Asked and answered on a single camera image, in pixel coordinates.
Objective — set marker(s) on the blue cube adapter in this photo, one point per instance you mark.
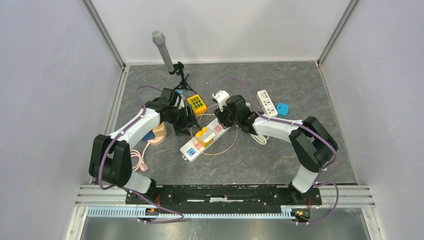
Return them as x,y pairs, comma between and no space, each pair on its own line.
149,136

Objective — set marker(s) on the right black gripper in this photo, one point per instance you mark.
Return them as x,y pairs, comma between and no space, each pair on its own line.
220,116

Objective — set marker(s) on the white charger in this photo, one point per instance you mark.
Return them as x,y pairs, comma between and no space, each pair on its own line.
207,136

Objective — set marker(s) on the large white power strip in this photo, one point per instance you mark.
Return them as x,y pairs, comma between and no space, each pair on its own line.
192,149

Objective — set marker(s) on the black microphone tripod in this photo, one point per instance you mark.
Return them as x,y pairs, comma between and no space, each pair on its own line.
178,69

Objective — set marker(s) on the blue plug adapter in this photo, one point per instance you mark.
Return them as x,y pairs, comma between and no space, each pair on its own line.
282,109

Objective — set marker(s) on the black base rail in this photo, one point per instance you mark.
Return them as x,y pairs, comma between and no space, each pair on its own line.
231,198

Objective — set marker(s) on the grey microphone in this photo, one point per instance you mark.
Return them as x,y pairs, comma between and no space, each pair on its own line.
159,39

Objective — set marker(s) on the pink round socket with cable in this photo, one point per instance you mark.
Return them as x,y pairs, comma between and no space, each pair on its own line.
141,165

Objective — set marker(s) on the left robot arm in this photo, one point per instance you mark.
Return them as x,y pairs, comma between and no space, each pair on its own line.
111,162

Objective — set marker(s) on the wooden tan cube adapter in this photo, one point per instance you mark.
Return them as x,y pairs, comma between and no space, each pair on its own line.
160,130

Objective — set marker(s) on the yellow cube socket adapter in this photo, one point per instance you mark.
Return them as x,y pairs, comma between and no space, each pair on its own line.
197,135

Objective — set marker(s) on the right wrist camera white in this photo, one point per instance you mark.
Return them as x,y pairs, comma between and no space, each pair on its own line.
220,98

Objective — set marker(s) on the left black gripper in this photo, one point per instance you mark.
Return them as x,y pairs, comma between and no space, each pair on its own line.
181,129

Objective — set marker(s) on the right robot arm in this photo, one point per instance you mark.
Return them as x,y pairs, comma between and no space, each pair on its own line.
313,145

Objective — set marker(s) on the small white USB power strip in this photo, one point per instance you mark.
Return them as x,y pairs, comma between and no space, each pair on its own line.
266,103

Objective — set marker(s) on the yellow grid block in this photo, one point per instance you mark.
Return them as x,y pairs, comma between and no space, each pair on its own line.
197,104

